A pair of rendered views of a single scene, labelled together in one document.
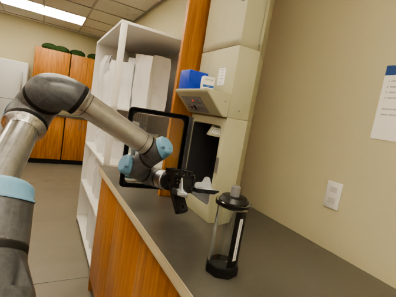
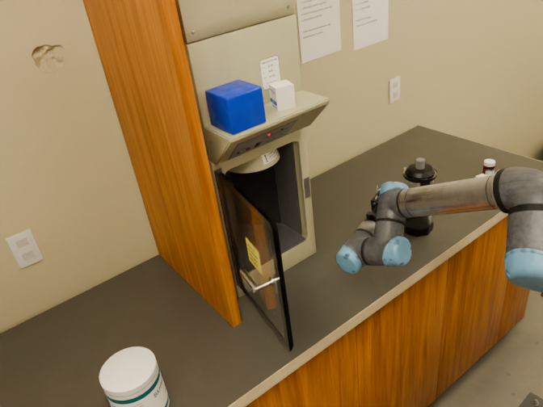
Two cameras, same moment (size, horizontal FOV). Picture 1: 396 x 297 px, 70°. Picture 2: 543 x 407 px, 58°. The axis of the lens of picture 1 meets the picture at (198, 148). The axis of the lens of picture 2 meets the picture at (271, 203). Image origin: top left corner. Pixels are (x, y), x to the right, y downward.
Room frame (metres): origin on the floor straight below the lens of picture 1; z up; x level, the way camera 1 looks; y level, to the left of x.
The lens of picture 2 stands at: (1.40, 1.20, 1.96)
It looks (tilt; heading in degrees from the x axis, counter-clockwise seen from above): 31 degrees down; 266
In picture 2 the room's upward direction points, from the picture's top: 8 degrees counter-clockwise
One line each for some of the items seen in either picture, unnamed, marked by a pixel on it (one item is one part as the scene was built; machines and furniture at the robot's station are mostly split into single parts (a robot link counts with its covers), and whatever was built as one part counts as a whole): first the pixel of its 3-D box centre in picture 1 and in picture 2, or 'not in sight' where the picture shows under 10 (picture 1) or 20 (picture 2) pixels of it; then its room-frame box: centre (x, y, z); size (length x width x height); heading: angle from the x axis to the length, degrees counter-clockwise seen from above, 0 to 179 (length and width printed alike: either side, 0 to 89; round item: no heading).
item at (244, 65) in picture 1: (226, 135); (240, 157); (1.39, -0.13, 1.32); 0.32 x 0.25 x 0.77; 30
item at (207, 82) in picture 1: (207, 83); (282, 95); (1.26, 0.01, 1.54); 0.05 x 0.05 x 0.06; 13
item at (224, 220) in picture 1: (227, 234); (418, 199); (0.82, -0.13, 1.06); 0.11 x 0.11 x 0.21
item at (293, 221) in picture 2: (221, 161); (246, 194); (1.39, -0.13, 1.19); 0.26 x 0.24 x 0.35; 30
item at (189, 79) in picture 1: (192, 81); (235, 106); (1.38, 0.08, 1.55); 0.10 x 0.10 x 0.09; 30
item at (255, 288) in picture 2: not in sight; (256, 278); (1.40, 0.29, 1.20); 0.10 x 0.05 x 0.03; 110
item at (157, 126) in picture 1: (154, 150); (254, 261); (1.40, 0.21, 1.19); 0.30 x 0.01 x 0.40; 110
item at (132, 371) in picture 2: not in sight; (136, 388); (1.73, 0.39, 1.01); 0.13 x 0.13 x 0.15
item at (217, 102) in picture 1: (199, 101); (271, 130); (1.30, 0.03, 1.46); 0.32 x 0.12 x 0.10; 30
